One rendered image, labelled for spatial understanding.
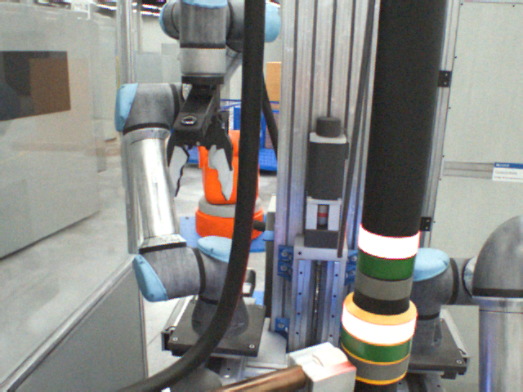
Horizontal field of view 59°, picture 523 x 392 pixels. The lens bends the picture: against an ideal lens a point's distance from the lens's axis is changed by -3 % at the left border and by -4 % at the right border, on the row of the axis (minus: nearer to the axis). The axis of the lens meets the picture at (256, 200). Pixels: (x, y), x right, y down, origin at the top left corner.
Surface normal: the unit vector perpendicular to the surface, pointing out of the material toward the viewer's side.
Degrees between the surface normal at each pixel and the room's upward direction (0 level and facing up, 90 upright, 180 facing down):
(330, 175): 90
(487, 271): 68
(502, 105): 90
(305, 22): 90
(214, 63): 90
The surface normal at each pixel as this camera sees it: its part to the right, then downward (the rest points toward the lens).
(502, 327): -0.50, -0.15
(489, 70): -0.15, 0.29
